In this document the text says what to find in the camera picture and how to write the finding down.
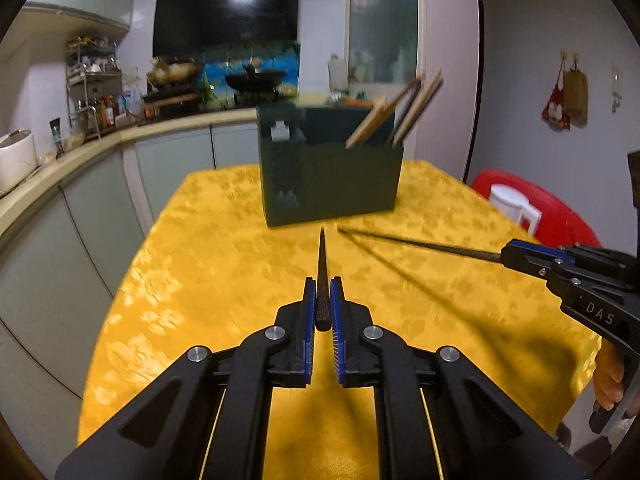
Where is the white rice cooker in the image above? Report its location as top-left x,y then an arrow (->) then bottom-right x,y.
0,129 -> 37,195

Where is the clear plastic bottle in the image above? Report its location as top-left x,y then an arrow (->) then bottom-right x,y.
328,53 -> 349,92

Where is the right hand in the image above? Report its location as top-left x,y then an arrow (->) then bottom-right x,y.
592,339 -> 625,411

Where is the wooden chopstick in holder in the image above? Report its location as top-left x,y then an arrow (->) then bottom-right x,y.
390,70 -> 444,148

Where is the red plastic stool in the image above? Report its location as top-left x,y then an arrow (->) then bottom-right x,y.
471,169 -> 601,247

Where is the dark green utensil holder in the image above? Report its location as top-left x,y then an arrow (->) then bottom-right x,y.
257,103 -> 404,228

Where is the light wooden chopstick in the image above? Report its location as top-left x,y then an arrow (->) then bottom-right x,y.
345,75 -> 424,150

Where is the orange cutting board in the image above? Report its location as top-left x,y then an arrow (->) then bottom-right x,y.
343,98 -> 374,108

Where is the black pepper grinder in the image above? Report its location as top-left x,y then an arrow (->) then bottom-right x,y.
49,118 -> 64,157

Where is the black range hood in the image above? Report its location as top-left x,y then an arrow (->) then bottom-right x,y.
152,0 -> 299,58

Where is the red hanging cloth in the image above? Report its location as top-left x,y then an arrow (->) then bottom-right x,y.
541,51 -> 570,131

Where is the dark chopstick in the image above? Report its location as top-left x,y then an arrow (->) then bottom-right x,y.
337,228 -> 501,263
314,229 -> 332,332

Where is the white plastic jug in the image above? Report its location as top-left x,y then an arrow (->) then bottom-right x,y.
489,184 -> 542,235

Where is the brown hanging board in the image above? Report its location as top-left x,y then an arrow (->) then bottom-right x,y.
563,53 -> 589,128

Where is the yellow floral tablecloth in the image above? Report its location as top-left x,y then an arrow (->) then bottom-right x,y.
77,159 -> 601,480

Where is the black wok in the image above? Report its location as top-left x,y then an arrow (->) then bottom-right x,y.
224,65 -> 286,94

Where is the metal spice rack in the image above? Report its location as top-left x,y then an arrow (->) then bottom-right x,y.
65,35 -> 122,138

